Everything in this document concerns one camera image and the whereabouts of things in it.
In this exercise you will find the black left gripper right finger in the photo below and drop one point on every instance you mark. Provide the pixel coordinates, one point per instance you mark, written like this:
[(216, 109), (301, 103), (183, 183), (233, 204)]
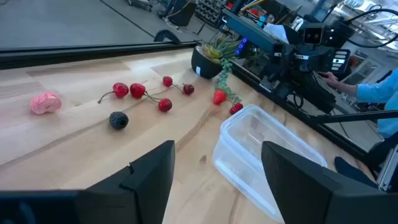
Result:
[(304, 193)]

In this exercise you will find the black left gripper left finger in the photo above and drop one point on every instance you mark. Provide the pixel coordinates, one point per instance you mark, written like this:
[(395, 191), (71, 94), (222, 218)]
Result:
[(140, 186)]

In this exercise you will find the black toy blackberry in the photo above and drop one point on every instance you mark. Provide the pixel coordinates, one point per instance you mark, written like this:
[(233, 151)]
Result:
[(118, 120)]

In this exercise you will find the dark red toy raspberry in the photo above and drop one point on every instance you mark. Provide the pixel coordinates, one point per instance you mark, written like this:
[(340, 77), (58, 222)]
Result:
[(236, 108)]

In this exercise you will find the red toy strawberry with leaves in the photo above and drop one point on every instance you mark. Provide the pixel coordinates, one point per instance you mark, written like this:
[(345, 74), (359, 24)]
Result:
[(219, 97)]

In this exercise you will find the dark red toy cherry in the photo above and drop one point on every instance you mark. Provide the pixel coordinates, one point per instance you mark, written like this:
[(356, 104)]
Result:
[(188, 89)]

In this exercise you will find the pink bumpy toy fruit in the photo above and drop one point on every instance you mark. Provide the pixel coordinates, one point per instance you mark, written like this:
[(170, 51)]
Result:
[(45, 103)]

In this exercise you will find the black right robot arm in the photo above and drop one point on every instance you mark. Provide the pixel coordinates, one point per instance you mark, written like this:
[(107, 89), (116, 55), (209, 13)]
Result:
[(314, 93)]

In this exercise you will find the clear plastic tupperware container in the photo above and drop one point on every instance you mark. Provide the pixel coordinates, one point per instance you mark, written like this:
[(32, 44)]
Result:
[(248, 133)]

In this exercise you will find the person's hand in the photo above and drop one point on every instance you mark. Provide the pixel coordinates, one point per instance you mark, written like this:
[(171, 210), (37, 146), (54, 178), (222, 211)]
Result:
[(329, 79)]

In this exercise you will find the white tissue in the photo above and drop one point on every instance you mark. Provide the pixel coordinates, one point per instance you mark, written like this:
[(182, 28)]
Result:
[(276, 31)]

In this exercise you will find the dark metal pole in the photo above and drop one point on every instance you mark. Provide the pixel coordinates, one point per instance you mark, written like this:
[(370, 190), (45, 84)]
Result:
[(320, 9)]

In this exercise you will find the person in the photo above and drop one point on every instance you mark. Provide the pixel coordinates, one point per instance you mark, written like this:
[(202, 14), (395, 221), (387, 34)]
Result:
[(377, 93)]

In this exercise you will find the grey desk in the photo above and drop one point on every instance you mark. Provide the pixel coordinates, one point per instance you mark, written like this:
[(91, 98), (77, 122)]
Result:
[(248, 29)]

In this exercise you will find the succulent plant in black pot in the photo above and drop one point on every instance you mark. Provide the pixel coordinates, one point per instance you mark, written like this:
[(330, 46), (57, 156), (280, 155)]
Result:
[(203, 67)]

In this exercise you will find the grey storage rack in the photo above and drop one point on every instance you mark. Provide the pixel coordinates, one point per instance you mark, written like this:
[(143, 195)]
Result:
[(210, 11)]

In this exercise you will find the black box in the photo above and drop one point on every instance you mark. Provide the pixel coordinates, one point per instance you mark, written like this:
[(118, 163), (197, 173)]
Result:
[(183, 14)]

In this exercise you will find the metal cart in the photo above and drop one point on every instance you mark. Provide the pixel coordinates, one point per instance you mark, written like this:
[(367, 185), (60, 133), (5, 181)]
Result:
[(140, 3)]

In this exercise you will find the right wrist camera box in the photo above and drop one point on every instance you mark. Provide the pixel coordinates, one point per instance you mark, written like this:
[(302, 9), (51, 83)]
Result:
[(312, 35)]

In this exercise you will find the black arched frame clamp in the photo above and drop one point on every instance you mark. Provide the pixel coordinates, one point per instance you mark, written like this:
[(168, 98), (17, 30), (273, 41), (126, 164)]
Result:
[(161, 34)]

